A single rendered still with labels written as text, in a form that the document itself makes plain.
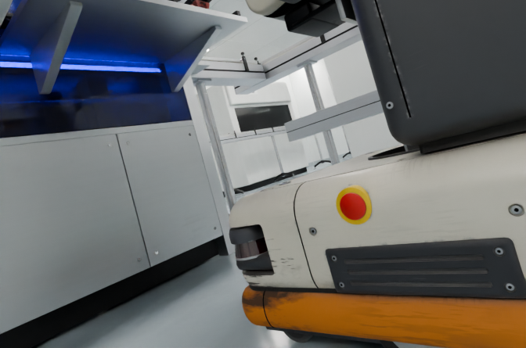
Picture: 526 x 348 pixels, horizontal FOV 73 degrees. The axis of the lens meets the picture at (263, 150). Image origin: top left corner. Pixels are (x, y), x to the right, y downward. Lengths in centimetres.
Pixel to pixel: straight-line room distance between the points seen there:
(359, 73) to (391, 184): 216
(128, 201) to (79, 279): 29
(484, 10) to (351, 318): 42
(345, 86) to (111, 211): 186
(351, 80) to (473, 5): 217
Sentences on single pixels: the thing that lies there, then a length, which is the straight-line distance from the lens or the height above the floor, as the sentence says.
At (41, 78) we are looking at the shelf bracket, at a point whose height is 76.
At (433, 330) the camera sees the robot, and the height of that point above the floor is 8.
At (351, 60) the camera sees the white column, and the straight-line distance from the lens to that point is 263.
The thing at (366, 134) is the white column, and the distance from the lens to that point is 259.
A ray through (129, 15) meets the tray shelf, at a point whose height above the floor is 86.
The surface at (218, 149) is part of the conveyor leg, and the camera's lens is 183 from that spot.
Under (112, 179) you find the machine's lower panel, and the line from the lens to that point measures 133.
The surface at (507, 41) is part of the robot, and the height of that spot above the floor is 38.
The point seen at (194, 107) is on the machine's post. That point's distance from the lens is 161.
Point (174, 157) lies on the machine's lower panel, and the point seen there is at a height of 46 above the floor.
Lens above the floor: 32
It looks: 3 degrees up
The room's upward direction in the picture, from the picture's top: 16 degrees counter-clockwise
